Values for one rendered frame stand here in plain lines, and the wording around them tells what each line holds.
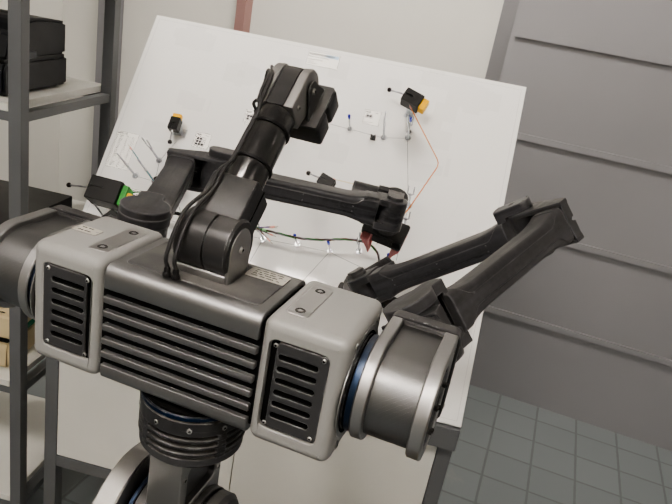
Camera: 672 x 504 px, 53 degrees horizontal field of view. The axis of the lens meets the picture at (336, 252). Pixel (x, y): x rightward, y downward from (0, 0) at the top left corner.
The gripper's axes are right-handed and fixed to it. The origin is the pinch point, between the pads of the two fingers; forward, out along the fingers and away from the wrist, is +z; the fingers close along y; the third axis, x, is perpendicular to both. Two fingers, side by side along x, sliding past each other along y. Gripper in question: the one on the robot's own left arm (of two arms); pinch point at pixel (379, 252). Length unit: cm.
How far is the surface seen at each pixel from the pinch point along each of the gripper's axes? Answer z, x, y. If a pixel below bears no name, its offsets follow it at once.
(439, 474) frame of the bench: 50, 22, -36
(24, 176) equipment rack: 6, 17, 91
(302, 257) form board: 22.2, -6.6, 21.5
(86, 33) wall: 112, -167, 226
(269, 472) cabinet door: 66, 36, 7
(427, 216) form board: 11.6, -29.5, -6.0
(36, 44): -13, -10, 105
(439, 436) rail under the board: 36, 19, -32
